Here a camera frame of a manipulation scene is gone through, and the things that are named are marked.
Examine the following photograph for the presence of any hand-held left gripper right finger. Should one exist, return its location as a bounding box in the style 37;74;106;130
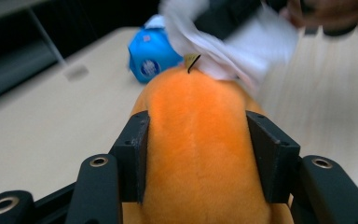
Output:
244;109;302;205

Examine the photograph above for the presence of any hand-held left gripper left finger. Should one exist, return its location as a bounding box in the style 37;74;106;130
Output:
108;109;152;205

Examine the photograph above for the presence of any white wet wipe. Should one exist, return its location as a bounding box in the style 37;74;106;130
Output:
158;0;300;96

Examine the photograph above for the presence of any orange plush toy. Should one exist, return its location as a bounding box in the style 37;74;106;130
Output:
121;52;296;224

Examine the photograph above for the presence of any blue wet wipe pack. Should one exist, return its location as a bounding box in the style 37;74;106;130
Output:
127;13;185;85

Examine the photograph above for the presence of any white metal stand frame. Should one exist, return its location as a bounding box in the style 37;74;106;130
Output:
0;0;68;68

